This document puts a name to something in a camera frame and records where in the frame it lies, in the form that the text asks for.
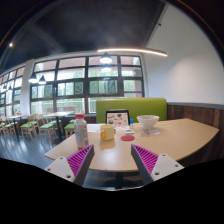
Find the group of pendant lamps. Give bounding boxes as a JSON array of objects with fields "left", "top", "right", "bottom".
[{"left": 28, "top": 52, "right": 114, "bottom": 85}]

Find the black-framed sticker-covered tablet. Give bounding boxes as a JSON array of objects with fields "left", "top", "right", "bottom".
[{"left": 105, "top": 109, "right": 131, "bottom": 130}]

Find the large black-framed window wall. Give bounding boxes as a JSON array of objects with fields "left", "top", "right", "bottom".
[{"left": 0, "top": 54, "right": 145, "bottom": 116}]

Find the light wooden dining table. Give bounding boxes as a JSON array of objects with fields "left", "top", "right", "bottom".
[
  {"left": 7, "top": 114, "right": 28, "bottom": 134},
  {"left": 44, "top": 111, "right": 75, "bottom": 141}
]

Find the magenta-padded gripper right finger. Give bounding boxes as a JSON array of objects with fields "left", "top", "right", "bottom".
[{"left": 130, "top": 143, "right": 185, "bottom": 186}]

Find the group of green-seated wooden chairs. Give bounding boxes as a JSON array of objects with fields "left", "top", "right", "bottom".
[{"left": 0, "top": 114, "right": 76, "bottom": 143}]

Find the white ceramic bowl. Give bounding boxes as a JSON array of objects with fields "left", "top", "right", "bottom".
[{"left": 136, "top": 114, "right": 161, "bottom": 130}]

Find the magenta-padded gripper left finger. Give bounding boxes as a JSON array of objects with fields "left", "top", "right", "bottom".
[{"left": 44, "top": 144, "right": 96, "bottom": 187}]

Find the long curved ceiling light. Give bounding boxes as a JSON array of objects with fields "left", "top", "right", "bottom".
[{"left": 96, "top": 47, "right": 169, "bottom": 58}]

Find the clear red-capped drink bottle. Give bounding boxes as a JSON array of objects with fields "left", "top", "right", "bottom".
[{"left": 73, "top": 113, "right": 90, "bottom": 151}]

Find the flat round red coaster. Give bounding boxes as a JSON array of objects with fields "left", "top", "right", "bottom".
[{"left": 120, "top": 134, "right": 136, "bottom": 142}]

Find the green upholstered booth bench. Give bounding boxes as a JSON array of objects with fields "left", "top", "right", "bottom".
[{"left": 95, "top": 97, "right": 168, "bottom": 124}]

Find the cream mug with yellow handle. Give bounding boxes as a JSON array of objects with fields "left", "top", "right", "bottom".
[{"left": 99, "top": 124, "right": 116, "bottom": 141}]

